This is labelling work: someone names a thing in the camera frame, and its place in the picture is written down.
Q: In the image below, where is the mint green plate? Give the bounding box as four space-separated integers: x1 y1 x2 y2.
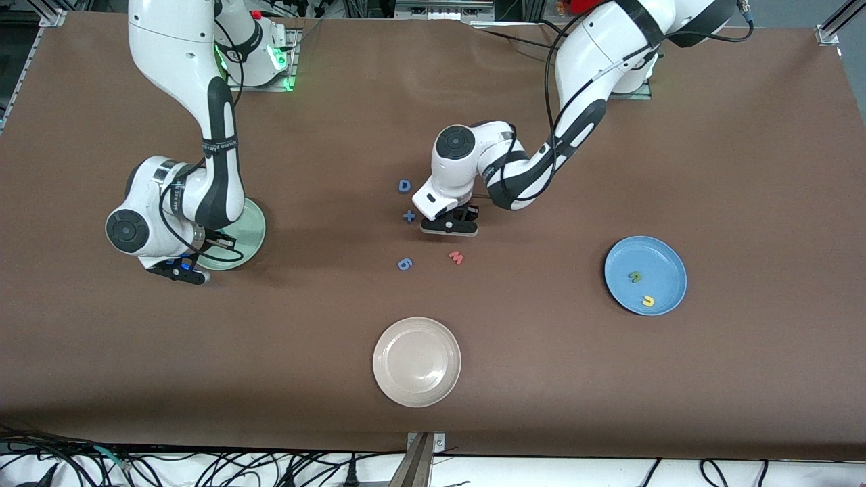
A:
196 198 267 271

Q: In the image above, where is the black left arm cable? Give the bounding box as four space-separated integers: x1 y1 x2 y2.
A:
474 0 753 200

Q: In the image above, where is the black base power cable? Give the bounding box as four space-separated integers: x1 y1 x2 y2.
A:
474 27 562 51

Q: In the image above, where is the beige plate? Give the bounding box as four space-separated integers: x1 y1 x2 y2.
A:
372 317 462 408

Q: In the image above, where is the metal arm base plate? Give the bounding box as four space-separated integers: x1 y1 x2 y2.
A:
606 71 652 101
237 27 302 93

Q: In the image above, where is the teal floor cable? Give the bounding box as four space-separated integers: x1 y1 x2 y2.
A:
93 445 133 471

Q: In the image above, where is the brown table cover sheet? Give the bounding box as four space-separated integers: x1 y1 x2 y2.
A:
0 12 866 462

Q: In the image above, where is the metal table edge bracket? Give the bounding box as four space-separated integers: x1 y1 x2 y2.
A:
387 430 447 487

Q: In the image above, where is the aluminium frame profile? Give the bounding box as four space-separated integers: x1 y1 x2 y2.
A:
394 0 496 21

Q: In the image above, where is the blue plate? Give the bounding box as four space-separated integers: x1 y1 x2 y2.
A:
604 235 688 317

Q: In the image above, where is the aluminium table side rail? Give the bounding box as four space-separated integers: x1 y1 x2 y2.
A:
0 27 43 133

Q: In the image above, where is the aluminium corner profile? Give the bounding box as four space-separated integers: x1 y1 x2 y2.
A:
815 0 866 45

